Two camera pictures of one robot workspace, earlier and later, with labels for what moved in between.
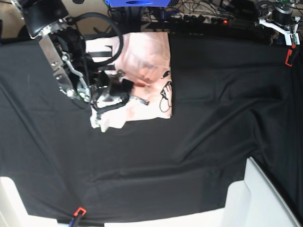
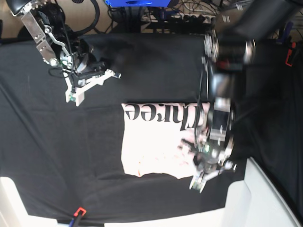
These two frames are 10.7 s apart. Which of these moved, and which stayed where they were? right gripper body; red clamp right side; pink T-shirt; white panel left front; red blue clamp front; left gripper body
Moved: left gripper body; right gripper body; pink T-shirt
Stayed: white panel left front; red blue clamp front; red clamp right side
